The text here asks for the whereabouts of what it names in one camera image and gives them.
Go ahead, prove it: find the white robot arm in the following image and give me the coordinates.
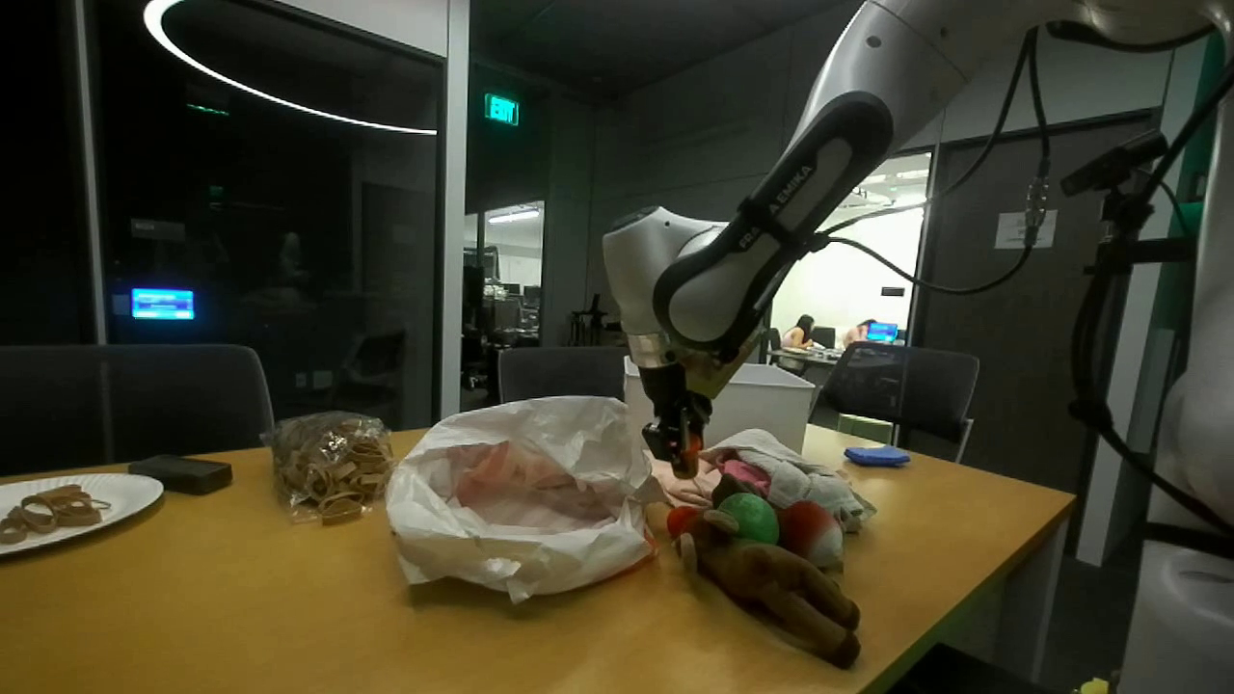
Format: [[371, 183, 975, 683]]
[[601, 0, 1230, 478]]

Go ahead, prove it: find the clear bag of snacks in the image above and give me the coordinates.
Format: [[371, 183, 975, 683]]
[[263, 412, 392, 525]]

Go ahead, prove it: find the white paper door sign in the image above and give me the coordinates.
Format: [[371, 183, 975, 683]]
[[994, 207, 1056, 249]]

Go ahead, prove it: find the light pink cloth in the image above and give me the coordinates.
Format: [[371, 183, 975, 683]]
[[647, 460, 723, 510]]

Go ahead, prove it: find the green ball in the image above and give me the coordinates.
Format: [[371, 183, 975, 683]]
[[723, 494, 781, 545]]

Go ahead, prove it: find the green exit sign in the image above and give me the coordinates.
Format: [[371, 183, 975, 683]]
[[482, 92, 525, 127]]

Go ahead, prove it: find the black office chair left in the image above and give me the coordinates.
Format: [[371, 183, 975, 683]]
[[0, 341, 273, 473]]

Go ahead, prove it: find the white plate with food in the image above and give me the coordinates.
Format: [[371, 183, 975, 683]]
[[0, 473, 166, 555]]

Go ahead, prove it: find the brown plush toy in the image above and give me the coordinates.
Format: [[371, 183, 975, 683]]
[[671, 511, 860, 665]]

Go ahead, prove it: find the small black box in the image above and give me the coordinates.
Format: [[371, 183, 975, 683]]
[[130, 455, 233, 494]]

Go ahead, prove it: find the blue flat object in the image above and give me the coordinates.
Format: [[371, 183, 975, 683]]
[[845, 442, 910, 465]]

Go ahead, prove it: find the blue lit monitor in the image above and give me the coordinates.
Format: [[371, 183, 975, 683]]
[[128, 286, 196, 325]]

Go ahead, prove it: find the white plastic bag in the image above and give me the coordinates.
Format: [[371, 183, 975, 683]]
[[387, 397, 651, 601]]

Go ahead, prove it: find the white storage box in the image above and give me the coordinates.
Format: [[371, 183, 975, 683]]
[[688, 363, 815, 451]]

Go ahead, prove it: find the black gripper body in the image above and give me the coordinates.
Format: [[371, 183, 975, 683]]
[[640, 366, 711, 465]]

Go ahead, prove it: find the grey towel cloth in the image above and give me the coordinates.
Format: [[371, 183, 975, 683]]
[[703, 429, 872, 530]]

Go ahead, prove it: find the black middle chair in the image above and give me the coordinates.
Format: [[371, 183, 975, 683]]
[[497, 347, 626, 402]]

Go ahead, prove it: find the red fuzzy ball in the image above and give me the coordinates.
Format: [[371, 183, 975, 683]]
[[781, 500, 845, 568]]

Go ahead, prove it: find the magenta pink cloth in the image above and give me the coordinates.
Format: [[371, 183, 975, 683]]
[[723, 460, 773, 494]]

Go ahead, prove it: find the black office chair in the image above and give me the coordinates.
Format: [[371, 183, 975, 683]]
[[823, 341, 979, 460], [0, 341, 273, 473]]

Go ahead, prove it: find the black office chair right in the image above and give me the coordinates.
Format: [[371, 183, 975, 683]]
[[823, 341, 979, 460]]

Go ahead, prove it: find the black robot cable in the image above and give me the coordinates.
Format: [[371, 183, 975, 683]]
[[1061, 61, 1234, 536]]

